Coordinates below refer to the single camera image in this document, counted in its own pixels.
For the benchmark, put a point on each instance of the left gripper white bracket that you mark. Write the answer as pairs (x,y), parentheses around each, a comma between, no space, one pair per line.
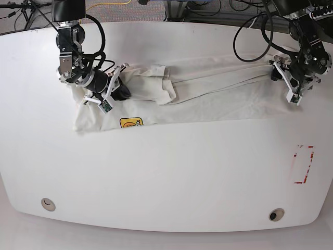
(299,72)

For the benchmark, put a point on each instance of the left table cable grommet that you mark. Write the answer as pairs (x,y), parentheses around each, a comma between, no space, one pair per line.
(48,204)

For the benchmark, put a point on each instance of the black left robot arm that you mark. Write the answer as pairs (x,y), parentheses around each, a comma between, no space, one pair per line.
(301,26)

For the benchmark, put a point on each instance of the black tripod stand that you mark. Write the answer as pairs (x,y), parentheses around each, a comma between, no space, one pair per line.
(25,9)

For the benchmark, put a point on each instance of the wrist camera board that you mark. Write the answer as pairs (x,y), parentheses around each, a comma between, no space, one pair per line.
(105,106)
(294,98)

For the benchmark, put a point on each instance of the right table cable grommet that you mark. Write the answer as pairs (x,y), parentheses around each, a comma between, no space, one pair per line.
(276,215)

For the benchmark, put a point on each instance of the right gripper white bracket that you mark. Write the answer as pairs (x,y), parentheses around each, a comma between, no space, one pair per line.
(110,88)

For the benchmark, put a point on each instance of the table cable grommet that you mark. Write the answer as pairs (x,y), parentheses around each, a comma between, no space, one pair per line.
(48,204)
(276,215)

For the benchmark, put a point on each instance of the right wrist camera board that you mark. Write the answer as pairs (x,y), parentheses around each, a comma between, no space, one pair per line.
(105,106)

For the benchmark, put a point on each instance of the white power strip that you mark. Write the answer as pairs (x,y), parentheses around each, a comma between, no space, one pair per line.
(325,13)

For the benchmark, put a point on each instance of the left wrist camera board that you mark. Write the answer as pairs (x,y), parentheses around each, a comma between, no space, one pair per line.
(294,98)

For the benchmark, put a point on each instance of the red tape rectangle marking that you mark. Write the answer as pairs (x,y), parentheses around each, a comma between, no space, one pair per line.
(302,160)

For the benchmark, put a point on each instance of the white graphic T-shirt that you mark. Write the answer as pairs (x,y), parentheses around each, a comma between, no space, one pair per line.
(194,90)

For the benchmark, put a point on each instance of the aluminium frame rack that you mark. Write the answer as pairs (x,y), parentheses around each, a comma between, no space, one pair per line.
(230,13)

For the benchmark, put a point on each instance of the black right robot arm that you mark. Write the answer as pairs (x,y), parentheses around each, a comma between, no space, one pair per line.
(78,68)

